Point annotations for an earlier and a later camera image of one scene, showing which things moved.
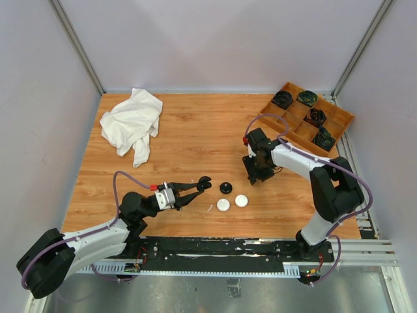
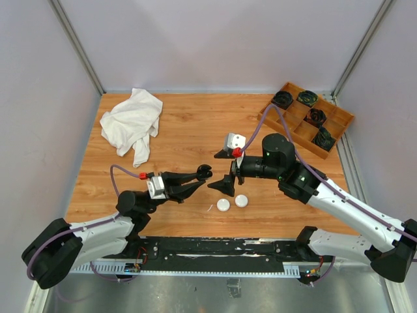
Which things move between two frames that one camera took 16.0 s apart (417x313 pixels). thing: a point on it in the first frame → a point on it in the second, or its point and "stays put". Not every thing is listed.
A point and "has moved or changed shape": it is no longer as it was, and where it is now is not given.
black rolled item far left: (283, 99) stays put
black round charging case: (204, 183) has moved or changed shape
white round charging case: (223, 205) stays put
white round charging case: (241, 201) stays put
